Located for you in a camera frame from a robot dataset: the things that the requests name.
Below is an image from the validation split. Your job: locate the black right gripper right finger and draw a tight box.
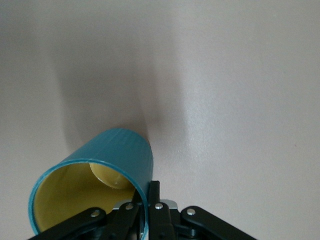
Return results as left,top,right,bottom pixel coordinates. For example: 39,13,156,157
147,180,258,240

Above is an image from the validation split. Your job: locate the teal cup yellow inside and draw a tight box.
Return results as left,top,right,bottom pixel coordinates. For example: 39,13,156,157
28,127,153,237

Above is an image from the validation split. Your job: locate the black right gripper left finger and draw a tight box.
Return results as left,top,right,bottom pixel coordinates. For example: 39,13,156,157
27,191,148,240

